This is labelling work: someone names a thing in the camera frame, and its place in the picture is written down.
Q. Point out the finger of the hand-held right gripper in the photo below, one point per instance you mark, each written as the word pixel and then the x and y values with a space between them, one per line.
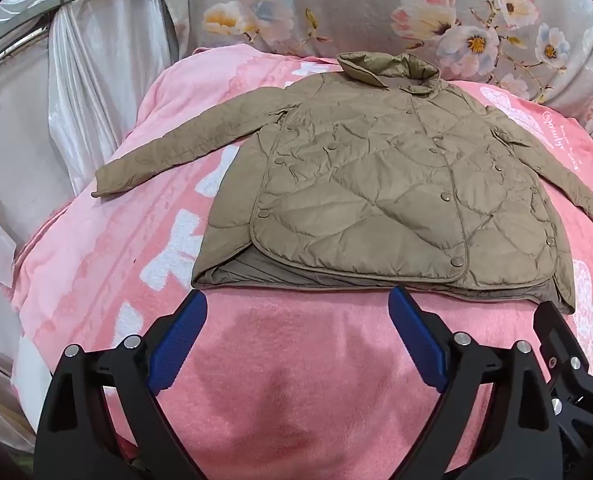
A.
pixel 563 350

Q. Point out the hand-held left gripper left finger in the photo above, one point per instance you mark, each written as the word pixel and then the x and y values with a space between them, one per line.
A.
pixel 176 345

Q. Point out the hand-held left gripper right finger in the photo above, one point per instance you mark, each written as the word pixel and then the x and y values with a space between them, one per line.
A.
pixel 419 345

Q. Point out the khaki quilted jacket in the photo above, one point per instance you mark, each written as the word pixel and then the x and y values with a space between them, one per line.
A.
pixel 376 185

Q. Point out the pink printed blanket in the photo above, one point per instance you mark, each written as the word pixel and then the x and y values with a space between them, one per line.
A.
pixel 286 385

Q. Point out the white satin curtain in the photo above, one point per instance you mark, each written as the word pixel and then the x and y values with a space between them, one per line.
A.
pixel 91 70

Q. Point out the grey floral quilt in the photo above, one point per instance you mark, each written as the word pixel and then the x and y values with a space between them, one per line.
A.
pixel 366 5

